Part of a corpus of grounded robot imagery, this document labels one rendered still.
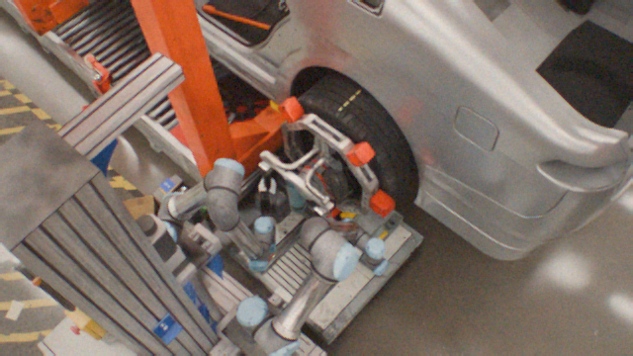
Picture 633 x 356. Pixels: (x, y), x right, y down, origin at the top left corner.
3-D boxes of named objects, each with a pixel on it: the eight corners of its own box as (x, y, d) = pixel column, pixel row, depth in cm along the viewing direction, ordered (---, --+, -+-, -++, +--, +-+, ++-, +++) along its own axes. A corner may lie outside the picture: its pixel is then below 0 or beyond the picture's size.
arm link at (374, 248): (355, 239, 215) (355, 251, 225) (376, 258, 211) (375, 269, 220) (369, 227, 218) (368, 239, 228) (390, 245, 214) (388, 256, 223)
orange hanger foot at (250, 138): (312, 122, 310) (308, 80, 280) (244, 180, 290) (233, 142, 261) (290, 107, 316) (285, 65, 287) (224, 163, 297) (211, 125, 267)
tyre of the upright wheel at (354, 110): (329, 145, 307) (424, 201, 271) (301, 172, 298) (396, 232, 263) (307, 52, 257) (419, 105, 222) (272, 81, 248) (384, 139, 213)
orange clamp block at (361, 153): (366, 156, 231) (376, 153, 223) (354, 168, 228) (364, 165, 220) (356, 143, 230) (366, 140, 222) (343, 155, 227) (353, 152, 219)
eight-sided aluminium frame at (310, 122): (375, 222, 267) (381, 160, 221) (366, 231, 265) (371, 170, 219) (296, 161, 288) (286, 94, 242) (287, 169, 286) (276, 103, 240)
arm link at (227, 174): (149, 226, 225) (217, 185, 188) (158, 196, 233) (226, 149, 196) (174, 237, 231) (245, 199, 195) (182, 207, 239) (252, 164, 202)
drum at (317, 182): (344, 177, 258) (344, 160, 246) (314, 207, 250) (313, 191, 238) (322, 161, 264) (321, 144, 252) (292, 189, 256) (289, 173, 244)
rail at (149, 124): (242, 201, 324) (236, 181, 305) (231, 211, 321) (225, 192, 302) (38, 24, 419) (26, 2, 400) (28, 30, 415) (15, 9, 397)
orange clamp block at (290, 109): (306, 113, 243) (295, 96, 240) (294, 123, 240) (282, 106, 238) (299, 114, 249) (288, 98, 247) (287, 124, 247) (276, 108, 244)
